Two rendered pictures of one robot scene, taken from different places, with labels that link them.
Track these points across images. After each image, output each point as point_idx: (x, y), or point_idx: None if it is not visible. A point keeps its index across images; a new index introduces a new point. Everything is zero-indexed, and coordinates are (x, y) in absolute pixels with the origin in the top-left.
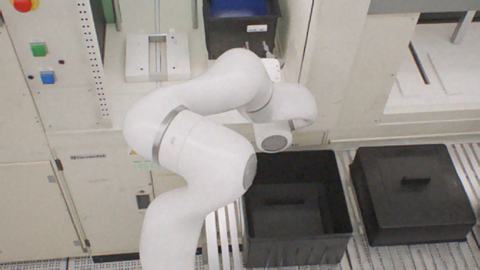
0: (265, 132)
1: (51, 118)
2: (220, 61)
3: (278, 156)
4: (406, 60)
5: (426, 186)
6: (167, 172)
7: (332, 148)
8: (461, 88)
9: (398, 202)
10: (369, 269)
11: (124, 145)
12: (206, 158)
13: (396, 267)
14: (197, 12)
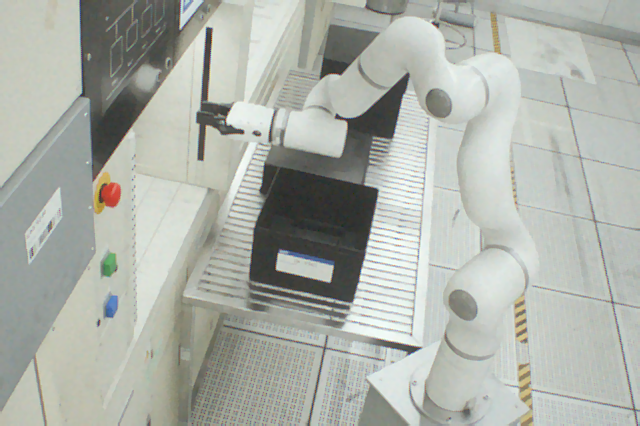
0: (343, 131)
1: (105, 378)
2: (417, 27)
3: (265, 206)
4: None
5: None
6: (159, 361)
7: (232, 195)
8: None
9: (338, 165)
10: (379, 223)
11: (142, 354)
12: (507, 70)
13: (382, 207)
14: None
